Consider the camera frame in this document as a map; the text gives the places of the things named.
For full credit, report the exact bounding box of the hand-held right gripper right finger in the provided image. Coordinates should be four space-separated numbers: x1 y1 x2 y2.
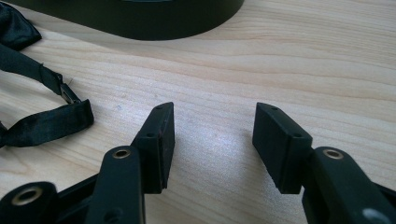
251 102 396 224

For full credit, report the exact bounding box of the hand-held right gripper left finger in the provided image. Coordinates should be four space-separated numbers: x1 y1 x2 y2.
93 101 176 224

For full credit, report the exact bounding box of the black round box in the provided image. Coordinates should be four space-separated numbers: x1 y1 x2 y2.
3 0 246 41

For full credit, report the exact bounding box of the black strap with buckle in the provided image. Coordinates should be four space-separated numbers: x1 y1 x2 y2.
0 2 95 149

